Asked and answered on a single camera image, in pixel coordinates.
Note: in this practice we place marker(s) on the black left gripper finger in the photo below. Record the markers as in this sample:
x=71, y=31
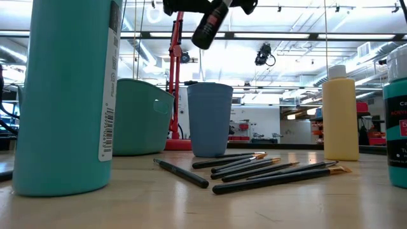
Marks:
x=248, y=6

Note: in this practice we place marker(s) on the blue plastic cup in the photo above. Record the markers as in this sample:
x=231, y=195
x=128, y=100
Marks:
x=210, y=127

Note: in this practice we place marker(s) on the teal plastic bin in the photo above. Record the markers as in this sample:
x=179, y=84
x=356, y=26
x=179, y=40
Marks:
x=140, y=127

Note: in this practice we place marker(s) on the yellow paint bottle white cap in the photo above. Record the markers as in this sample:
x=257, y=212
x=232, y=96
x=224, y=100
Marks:
x=340, y=121

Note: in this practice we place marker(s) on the large turquoise paint bottle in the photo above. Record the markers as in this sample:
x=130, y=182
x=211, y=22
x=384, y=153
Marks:
x=63, y=111

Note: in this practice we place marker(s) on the teal paint bottle white cap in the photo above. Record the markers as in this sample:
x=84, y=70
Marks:
x=395, y=133

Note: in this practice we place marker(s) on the red desk lamp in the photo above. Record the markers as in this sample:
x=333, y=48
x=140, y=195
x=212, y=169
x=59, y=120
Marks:
x=175, y=54

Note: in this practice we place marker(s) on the red tool chest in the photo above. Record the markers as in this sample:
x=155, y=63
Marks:
x=243, y=126

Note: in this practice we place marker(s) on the distant robot station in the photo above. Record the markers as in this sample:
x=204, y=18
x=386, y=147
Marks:
x=264, y=140

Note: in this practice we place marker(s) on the black ceiling fixture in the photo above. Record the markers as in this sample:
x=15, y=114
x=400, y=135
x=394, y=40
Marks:
x=382, y=61

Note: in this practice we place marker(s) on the red storage shelf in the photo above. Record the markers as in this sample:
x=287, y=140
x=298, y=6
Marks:
x=362, y=107

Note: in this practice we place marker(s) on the black paintbrush dark ferrule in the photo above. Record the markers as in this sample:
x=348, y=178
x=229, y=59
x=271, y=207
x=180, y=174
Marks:
x=257, y=172

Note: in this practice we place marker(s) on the thin black paintbrush green tip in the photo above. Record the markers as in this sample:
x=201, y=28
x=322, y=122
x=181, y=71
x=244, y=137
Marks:
x=5, y=176

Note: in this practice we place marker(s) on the black overhead frame beam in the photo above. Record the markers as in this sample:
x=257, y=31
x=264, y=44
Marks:
x=270, y=35

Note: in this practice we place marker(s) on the black ceiling camera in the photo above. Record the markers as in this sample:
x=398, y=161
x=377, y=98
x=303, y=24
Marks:
x=263, y=54
x=185, y=57

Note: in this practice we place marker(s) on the silver air duct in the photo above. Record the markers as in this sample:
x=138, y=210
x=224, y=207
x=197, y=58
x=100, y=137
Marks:
x=362, y=60

